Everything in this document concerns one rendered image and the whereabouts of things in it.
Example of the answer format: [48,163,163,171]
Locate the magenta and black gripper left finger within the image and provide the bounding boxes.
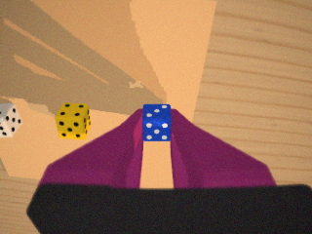
[37,109,143,188]

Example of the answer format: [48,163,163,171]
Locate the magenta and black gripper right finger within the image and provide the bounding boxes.
[170,108,277,188]

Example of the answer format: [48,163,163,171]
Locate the orange mat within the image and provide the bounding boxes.
[0,0,216,188]

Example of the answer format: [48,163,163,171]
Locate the yellow die with black pips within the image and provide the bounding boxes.
[55,103,91,139]

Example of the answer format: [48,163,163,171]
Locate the blue dice with white pips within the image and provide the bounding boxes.
[142,104,172,141]

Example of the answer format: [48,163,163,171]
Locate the white dice with black pips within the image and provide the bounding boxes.
[0,103,22,137]

